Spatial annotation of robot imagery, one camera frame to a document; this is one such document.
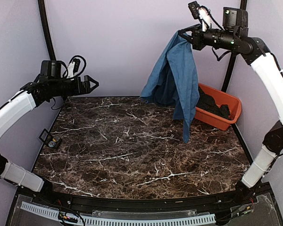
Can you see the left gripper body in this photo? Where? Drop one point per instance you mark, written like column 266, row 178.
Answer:
column 80, row 90

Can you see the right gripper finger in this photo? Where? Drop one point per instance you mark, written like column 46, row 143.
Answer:
column 191, row 29
column 188, row 38

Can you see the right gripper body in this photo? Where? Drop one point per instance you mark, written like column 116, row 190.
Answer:
column 200, row 42

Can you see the blue t-shirt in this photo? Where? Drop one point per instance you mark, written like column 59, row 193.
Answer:
column 174, row 82

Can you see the round yellow grey brooch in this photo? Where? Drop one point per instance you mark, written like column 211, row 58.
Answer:
column 52, row 144

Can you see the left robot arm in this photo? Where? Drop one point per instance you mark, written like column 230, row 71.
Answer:
column 56, row 79

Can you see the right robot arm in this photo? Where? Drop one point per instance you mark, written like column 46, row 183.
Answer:
column 232, row 35

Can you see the black clothing in basin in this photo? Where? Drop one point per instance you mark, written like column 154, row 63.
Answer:
column 207, row 103

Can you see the orange plastic basin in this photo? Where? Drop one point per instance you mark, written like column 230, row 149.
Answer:
column 221, row 98

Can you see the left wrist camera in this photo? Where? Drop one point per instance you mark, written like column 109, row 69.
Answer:
column 73, row 67

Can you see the right black frame post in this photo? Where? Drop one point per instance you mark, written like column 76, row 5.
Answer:
column 232, row 60

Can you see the black frame post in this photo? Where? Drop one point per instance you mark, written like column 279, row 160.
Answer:
column 232, row 60
column 46, row 29

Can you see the left black frame post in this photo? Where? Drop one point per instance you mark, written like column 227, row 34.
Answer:
column 46, row 29

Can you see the white slotted cable duct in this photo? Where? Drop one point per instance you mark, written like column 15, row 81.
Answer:
column 109, row 218

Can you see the black front rail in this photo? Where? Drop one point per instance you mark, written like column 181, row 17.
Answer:
column 216, row 202

